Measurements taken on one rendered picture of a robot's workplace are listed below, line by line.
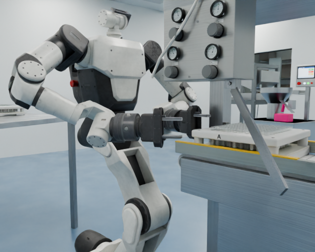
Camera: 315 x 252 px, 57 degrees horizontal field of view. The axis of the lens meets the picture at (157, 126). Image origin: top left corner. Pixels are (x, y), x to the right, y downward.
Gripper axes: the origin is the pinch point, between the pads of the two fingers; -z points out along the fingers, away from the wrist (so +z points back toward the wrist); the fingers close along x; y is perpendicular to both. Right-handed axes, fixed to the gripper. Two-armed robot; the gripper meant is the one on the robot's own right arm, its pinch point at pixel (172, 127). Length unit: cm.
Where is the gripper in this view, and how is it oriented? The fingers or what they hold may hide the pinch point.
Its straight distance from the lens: 89.5
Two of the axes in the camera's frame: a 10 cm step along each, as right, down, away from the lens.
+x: 0.1, 9.9, 1.0
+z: -9.8, -0.1, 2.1
